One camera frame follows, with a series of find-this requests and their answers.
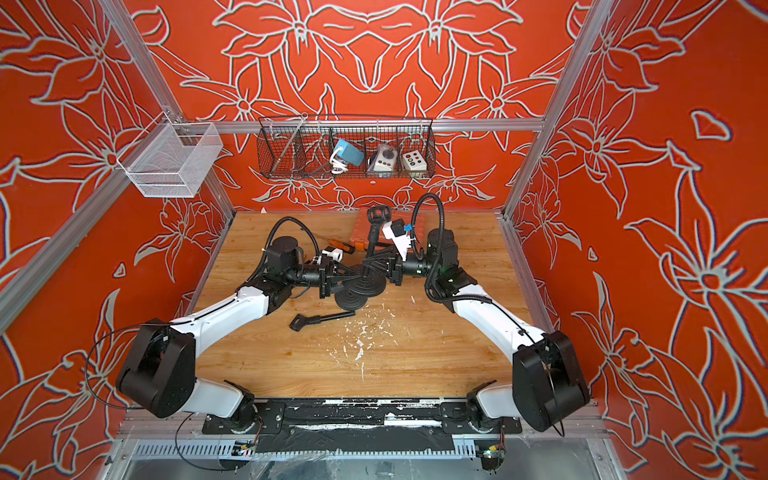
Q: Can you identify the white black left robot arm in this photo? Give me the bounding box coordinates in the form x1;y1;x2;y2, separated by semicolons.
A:
116;236;344;431

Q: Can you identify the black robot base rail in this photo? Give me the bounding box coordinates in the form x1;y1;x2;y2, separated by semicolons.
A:
202;398;522;452

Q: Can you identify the black microphone stand pole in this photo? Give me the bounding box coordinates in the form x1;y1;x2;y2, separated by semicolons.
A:
365;204;391;261

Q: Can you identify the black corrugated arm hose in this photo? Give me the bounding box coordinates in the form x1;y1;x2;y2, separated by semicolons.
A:
410;192;493;304
263;216;321;265

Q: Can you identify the black round stand base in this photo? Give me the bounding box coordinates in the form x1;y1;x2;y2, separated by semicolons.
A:
342;264;387;297

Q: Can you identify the white box with dial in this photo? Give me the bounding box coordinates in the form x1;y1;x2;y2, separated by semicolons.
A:
368;144;398;174

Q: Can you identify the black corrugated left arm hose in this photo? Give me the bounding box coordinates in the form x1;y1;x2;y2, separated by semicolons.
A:
263;216;321;265

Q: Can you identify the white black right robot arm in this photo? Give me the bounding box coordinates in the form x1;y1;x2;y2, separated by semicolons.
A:
382;219;591;432

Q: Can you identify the orange black handled screwdriver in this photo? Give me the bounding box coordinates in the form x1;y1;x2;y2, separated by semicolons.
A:
327;239;356;254

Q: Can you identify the white slotted cable duct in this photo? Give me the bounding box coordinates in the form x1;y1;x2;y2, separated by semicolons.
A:
130;439;477;462

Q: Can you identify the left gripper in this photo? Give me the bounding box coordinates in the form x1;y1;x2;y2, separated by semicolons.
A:
280;259;359;303

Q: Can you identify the black wire wall basket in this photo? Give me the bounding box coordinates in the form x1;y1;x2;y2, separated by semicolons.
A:
257;115;437;180

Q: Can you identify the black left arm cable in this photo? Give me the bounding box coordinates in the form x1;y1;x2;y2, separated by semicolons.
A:
83;299;241;412

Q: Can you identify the white box with buttons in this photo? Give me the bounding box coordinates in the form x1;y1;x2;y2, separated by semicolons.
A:
401;150;428;178

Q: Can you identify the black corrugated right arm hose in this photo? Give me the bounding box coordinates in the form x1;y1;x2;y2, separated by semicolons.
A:
410;192;493;304

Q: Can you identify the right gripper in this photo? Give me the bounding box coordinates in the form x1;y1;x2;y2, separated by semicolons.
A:
361;249;441;293

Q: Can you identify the blue white device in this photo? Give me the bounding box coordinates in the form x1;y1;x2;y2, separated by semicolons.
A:
329;139;365;175

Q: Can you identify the clear plastic wall bin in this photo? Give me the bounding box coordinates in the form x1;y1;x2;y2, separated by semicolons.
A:
117;123;223;199

